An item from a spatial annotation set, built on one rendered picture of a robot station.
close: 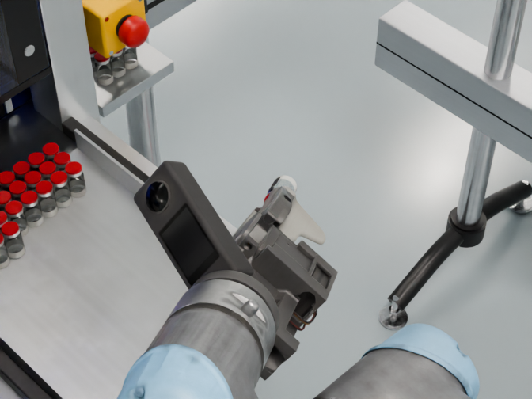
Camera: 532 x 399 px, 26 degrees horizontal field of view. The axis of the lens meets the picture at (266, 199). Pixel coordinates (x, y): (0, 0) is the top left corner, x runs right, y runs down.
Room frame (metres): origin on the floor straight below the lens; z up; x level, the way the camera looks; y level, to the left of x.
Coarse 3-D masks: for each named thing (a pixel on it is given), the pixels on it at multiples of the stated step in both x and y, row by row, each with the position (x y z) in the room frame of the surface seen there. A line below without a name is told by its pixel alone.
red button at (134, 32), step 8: (136, 16) 1.14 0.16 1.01; (128, 24) 1.12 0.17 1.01; (136, 24) 1.12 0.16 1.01; (144, 24) 1.13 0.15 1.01; (120, 32) 1.12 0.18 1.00; (128, 32) 1.11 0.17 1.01; (136, 32) 1.11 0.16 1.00; (144, 32) 1.12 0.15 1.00; (120, 40) 1.12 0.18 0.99; (128, 40) 1.11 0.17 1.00; (136, 40) 1.11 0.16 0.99; (144, 40) 1.12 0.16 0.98
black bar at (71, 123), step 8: (72, 120) 1.06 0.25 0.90; (64, 128) 1.05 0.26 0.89; (72, 128) 1.05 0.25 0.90; (80, 128) 1.05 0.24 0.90; (72, 136) 1.04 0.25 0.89; (88, 136) 1.03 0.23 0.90; (96, 136) 1.03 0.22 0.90; (104, 144) 1.02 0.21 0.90; (112, 152) 1.00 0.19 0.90; (120, 160) 0.99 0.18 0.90; (128, 168) 0.98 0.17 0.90; (136, 168) 0.98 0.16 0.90; (136, 176) 0.96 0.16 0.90; (144, 176) 0.96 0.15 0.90
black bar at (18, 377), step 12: (0, 348) 0.71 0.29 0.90; (0, 360) 0.69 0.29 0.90; (12, 360) 0.69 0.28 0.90; (0, 372) 0.68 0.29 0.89; (12, 372) 0.68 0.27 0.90; (24, 372) 0.68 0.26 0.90; (12, 384) 0.67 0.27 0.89; (24, 384) 0.66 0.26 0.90; (36, 384) 0.66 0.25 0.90; (24, 396) 0.65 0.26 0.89; (36, 396) 0.65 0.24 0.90; (48, 396) 0.65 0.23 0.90
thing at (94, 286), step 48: (96, 144) 1.00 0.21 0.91; (96, 192) 0.95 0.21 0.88; (48, 240) 0.88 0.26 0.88; (96, 240) 0.88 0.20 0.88; (144, 240) 0.88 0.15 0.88; (0, 288) 0.80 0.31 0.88; (48, 288) 0.80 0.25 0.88; (96, 288) 0.80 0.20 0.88; (144, 288) 0.80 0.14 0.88; (0, 336) 0.71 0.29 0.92; (48, 336) 0.74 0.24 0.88; (96, 336) 0.74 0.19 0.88; (144, 336) 0.74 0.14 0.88; (48, 384) 0.65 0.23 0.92; (96, 384) 0.67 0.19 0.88
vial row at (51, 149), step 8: (48, 144) 0.99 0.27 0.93; (56, 144) 0.99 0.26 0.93; (48, 152) 0.98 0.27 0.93; (56, 152) 0.98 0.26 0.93; (32, 160) 0.97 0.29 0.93; (40, 160) 0.96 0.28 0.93; (48, 160) 0.98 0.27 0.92; (16, 168) 0.95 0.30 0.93; (24, 168) 0.95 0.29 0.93; (32, 168) 0.96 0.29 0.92; (0, 176) 0.94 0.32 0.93; (8, 176) 0.94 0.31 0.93; (16, 176) 0.95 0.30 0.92; (24, 176) 0.94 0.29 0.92; (0, 184) 0.93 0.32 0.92; (8, 184) 0.93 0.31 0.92
